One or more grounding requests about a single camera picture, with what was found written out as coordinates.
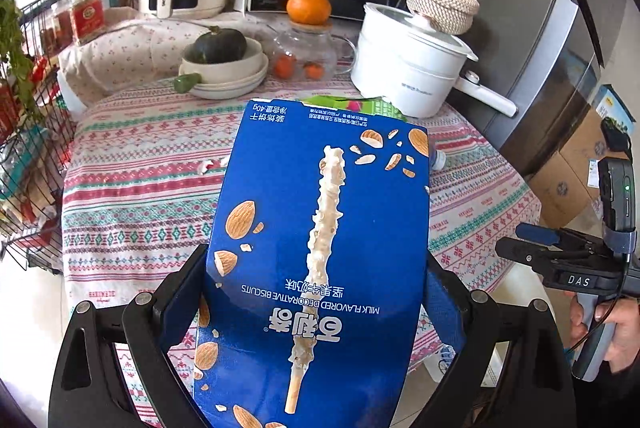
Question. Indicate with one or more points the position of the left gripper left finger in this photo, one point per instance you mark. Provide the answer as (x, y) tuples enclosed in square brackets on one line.
[(89, 388)]

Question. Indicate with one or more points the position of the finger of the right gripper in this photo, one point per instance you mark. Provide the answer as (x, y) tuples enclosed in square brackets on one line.
[(539, 258), (537, 234)]

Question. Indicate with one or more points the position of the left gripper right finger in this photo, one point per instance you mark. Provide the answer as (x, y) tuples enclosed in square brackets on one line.
[(509, 368)]

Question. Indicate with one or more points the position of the green snack bag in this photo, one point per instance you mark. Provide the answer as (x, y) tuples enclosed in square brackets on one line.
[(375, 106)]

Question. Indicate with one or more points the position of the blue biscuit box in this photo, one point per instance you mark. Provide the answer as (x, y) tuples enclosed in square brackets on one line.
[(315, 269)]

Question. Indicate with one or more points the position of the white tissue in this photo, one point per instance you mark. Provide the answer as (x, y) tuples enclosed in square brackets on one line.
[(212, 164)]

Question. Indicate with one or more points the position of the white yogurt bottle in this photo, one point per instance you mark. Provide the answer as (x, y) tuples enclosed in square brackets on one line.
[(437, 160)]

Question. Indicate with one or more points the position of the white trash bin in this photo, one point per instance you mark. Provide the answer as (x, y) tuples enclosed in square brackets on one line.
[(471, 322)]

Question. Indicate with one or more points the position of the person right hand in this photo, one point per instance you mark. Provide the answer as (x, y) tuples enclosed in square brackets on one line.
[(624, 347)]

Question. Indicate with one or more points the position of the lower cardboard box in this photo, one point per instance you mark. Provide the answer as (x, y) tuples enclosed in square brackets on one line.
[(562, 194)]

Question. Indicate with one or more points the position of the cardboard box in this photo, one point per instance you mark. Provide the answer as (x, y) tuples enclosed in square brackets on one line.
[(584, 148), (562, 194)]

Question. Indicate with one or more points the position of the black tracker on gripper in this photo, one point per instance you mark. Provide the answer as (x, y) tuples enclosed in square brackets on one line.
[(618, 197)]

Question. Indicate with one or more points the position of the upper cardboard box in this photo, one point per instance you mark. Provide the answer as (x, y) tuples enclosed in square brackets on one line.
[(584, 148)]

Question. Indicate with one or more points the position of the black pouch on box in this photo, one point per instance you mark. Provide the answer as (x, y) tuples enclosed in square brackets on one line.
[(616, 139)]

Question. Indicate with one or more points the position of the blue white carton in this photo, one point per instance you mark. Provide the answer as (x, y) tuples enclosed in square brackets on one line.
[(607, 103)]

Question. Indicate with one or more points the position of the white electric pot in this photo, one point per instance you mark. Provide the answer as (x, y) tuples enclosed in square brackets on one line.
[(402, 59)]

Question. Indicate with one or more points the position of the patterned tablecloth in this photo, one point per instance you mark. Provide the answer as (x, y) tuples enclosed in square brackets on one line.
[(135, 206)]

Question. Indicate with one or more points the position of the grey refrigerator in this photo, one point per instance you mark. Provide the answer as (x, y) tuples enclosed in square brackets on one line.
[(546, 57)]

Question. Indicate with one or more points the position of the glass jar with lid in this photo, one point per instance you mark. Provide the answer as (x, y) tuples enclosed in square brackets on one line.
[(304, 52)]

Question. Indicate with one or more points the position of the large orange tangerine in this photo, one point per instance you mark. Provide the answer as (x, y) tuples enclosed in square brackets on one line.
[(309, 12)]

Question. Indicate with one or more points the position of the green leafy plant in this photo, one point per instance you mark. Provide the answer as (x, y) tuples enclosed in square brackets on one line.
[(24, 73)]

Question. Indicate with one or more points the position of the floral pillow on table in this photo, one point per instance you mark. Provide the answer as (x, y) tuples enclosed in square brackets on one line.
[(137, 51)]

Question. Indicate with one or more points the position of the dark green squash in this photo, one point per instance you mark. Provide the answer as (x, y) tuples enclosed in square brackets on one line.
[(219, 45)]

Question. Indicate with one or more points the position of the red label jar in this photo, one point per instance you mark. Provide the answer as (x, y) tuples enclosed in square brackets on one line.
[(87, 18)]

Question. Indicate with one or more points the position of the black wire rack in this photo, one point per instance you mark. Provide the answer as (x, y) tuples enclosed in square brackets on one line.
[(34, 157)]

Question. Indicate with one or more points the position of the woven rope basket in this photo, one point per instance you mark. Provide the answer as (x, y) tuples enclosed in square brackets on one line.
[(455, 17)]

